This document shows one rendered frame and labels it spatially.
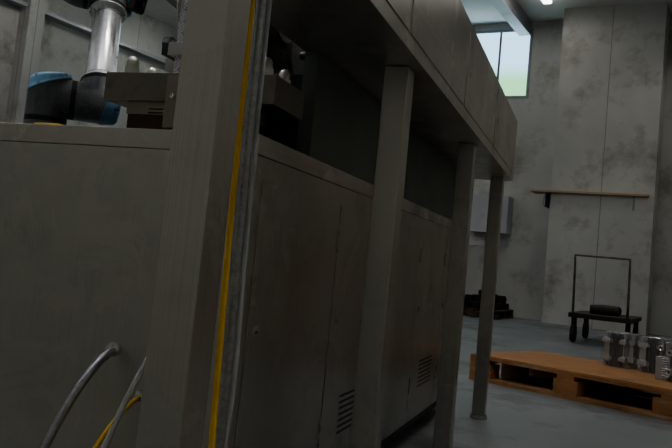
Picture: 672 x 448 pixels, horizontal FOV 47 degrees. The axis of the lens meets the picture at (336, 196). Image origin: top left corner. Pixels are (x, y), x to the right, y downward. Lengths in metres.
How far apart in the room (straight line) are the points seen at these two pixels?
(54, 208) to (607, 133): 11.42
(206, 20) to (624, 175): 11.71
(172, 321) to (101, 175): 0.74
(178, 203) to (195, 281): 0.10
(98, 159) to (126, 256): 0.21
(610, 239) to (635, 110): 2.01
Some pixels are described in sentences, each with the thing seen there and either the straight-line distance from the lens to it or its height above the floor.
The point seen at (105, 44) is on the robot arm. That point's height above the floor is 1.25.
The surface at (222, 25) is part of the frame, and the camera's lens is 0.96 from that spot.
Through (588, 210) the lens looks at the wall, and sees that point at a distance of 12.54.
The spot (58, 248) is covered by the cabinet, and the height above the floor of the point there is 0.64.
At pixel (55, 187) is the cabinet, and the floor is 0.77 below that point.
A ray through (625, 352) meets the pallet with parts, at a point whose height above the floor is 0.26.
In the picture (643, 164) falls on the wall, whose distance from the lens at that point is 12.52.
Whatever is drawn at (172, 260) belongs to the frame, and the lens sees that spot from 0.94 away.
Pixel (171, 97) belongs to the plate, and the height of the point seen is 0.97.
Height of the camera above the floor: 0.68
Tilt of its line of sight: 5 degrees up
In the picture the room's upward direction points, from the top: 6 degrees clockwise
